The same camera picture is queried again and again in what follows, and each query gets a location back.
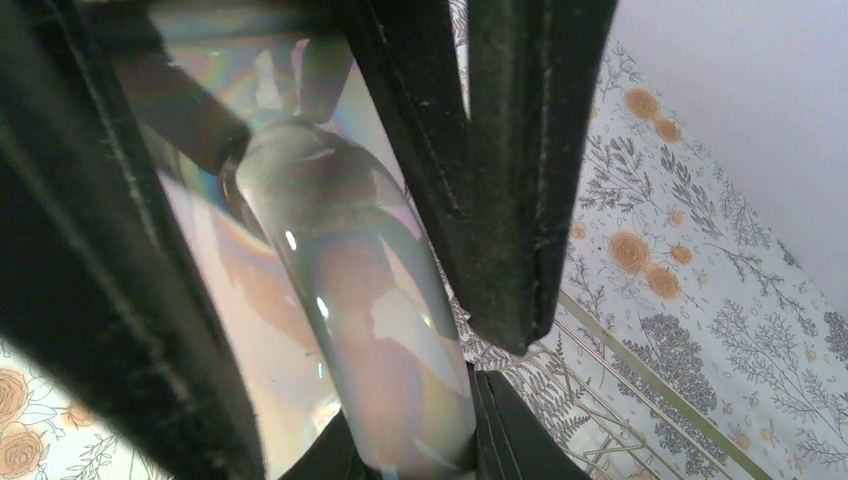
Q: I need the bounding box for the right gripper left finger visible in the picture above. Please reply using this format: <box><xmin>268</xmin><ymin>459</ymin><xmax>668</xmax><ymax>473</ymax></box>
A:
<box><xmin>1</xmin><ymin>1</ymin><xmax>265</xmax><ymax>479</ymax></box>

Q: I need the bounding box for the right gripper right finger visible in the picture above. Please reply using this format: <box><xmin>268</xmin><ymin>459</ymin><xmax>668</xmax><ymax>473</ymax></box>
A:
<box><xmin>331</xmin><ymin>0</ymin><xmax>616</xmax><ymax>355</ymax></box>

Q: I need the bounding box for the white iridescent patterned mug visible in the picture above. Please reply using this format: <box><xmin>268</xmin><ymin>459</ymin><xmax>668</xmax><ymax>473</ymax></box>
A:
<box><xmin>93</xmin><ymin>1</ymin><xmax>484</xmax><ymax>479</ymax></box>

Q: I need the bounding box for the metal wire dish rack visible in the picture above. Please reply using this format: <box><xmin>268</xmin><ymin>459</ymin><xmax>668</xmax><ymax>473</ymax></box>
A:
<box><xmin>451</xmin><ymin>292</ymin><xmax>771</xmax><ymax>479</ymax></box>

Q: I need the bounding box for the floral tablecloth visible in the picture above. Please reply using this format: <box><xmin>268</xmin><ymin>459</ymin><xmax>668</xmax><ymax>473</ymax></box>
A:
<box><xmin>1</xmin><ymin>1</ymin><xmax>847</xmax><ymax>479</ymax></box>

